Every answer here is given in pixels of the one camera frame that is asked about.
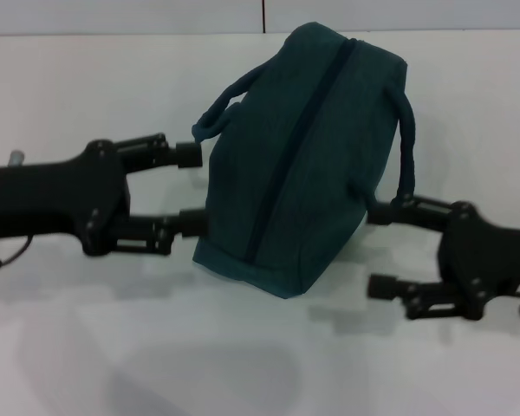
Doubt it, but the dark teal insulated lunch bag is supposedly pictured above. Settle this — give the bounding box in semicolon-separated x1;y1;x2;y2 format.
191;22;419;301

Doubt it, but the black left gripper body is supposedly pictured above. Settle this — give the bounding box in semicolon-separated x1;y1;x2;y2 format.
0;138;133;257

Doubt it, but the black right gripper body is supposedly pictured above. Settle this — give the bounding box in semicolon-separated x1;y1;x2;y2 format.
436;200;520;322

